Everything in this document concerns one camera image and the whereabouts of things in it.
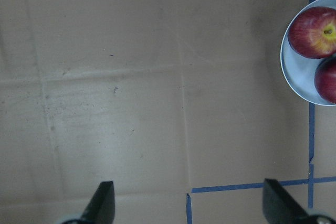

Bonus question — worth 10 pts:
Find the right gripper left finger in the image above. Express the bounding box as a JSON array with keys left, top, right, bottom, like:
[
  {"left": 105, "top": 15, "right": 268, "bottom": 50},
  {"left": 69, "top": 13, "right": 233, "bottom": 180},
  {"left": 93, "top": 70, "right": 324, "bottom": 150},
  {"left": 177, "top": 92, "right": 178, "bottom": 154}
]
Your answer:
[{"left": 61, "top": 181, "right": 115, "bottom": 224}]

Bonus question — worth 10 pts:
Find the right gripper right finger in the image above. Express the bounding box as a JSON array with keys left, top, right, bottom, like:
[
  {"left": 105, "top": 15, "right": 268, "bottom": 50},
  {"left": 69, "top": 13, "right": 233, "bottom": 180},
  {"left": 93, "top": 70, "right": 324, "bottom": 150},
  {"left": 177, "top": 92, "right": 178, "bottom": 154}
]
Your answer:
[{"left": 262, "top": 178, "right": 335, "bottom": 224}]

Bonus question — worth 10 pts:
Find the brown paper table cover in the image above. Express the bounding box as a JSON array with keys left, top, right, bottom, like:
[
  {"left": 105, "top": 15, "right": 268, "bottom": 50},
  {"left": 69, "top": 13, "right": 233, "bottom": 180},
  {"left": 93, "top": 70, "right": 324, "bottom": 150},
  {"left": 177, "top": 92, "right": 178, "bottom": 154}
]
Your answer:
[{"left": 1, "top": 0, "right": 335, "bottom": 223}]

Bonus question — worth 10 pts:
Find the red apple on plate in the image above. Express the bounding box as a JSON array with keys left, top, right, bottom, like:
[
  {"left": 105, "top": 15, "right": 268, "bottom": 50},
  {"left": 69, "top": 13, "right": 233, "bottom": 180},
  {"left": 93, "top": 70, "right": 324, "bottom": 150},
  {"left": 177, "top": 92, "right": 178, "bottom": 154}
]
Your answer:
[
  {"left": 314, "top": 56, "right": 335, "bottom": 104},
  {"left": 288, "top": 6, "right": 335, "bottom": 59}
]

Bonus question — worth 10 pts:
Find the light blue plate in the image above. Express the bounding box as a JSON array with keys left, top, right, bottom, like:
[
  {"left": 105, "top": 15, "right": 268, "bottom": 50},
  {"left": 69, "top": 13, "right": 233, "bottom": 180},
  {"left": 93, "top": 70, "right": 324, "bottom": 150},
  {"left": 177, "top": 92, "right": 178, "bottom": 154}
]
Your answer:
[{"left": 280, "top": 0, "right": 335, "bottom": 106}]

